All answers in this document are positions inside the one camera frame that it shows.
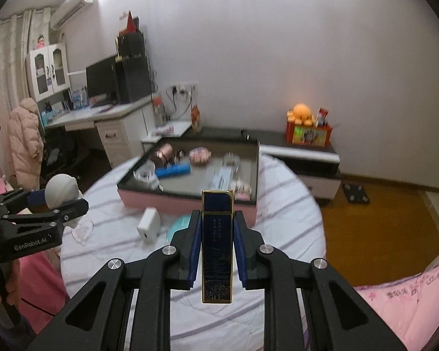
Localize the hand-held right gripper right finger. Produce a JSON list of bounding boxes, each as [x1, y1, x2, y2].
[[234, 210, 406, 351]]

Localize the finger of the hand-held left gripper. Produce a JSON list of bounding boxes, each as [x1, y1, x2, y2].
[[0, 188, 48, 217], [2, 198, 89, 235]]

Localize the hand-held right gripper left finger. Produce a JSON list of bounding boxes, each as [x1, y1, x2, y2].
[[25, 210, 202, 351]]

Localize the white round figure head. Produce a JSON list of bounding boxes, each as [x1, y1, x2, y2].
[[44, 174, 83, 228]]

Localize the dark blue gold-edged lighter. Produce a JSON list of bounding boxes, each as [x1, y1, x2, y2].
[[201, 190, 235, 304]]

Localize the pink storage box black rim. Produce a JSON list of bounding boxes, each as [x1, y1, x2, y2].
[[116, 138, 261, 226]]

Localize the pink white brick cat figure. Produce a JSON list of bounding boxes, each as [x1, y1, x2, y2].
[[233, 178, 254, 201]]

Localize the clear plastic ornament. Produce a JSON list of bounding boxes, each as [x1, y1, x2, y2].
[[133, 164, 159, 188]]

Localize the clear glass bottle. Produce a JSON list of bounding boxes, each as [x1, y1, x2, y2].
[[222, 152, 241, 173]]

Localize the pink pixel brick figure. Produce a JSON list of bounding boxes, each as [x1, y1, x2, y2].
[[189, 147, 211, 165]]

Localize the rose gold metal cylinder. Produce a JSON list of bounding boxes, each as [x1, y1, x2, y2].
[[154, 144, 175, 164]]

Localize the clear plastic wrapper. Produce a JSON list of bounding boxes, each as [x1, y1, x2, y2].
[[72, 221, 94, 245]]

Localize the teal oval case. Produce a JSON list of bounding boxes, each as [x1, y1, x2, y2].
[[166, 214, 191, 242]]

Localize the pink cloth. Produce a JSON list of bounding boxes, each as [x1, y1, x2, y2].
[[0, 175, 72, 333]]

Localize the black office chair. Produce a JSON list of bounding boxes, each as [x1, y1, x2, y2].
[[40, 132, 81, 181]]

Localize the white striped bed sheet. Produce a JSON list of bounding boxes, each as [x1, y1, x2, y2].
[[58, 152, 328, 351]]

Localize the white charger block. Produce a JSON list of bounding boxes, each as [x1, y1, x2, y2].
[[137, 207, 161, 243]]

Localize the pink puffer jacket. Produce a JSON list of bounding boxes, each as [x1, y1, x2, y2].
[[5, 97, 44, 180]]

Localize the clear plastic bag with paper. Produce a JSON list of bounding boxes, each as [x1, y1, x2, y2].
[[204, 166, 239, 195]]

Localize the white desk with drawers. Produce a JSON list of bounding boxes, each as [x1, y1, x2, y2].
[[42, 99, 158, 169]]

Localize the blue tube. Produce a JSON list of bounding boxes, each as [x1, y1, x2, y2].
[[155, 164, 191, 179]]

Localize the row of blue white boxes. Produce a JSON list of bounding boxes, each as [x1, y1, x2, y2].
[[61, 86, 88, 112]]

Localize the white glass-door cabinet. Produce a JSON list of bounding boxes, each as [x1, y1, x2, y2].
[[25, 42, 71, 104]]

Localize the jar with orange lid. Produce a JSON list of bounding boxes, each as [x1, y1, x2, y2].
[[152, 96, 166, 122]]

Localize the black computer monitor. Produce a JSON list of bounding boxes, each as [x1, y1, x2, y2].
[[85, 56, 118, 105]]

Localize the beige curtain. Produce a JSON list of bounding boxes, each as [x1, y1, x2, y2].
[[0, 9, 52, 127]]

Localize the black floor scale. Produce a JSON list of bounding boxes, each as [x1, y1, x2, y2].
[[342, 183, 371, 204]]

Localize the orange snack bag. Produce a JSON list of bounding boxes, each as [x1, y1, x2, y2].
[[190, 103, 203, 133]]

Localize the black computer tower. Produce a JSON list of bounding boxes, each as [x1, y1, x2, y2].
[[114, 56, 153, 105]]

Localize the red printed box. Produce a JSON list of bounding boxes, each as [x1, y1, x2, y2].
[[285, 119, 334, 149]]

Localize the pink embroidered quilt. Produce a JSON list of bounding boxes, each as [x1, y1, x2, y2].
[[351, 259, 439, 351]]

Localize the orange octopus plush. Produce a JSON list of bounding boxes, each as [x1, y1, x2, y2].
[[286, 103, 317, 125]]

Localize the red paper ornament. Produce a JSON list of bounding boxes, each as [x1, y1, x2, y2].
[[119, 10, 140, 34]]

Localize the black power cables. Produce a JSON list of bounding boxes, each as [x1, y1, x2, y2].
[[164, 86, 194, 116]]

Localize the white wall outlet strip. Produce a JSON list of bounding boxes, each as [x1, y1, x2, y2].
[[167, 80, 199, 96]]

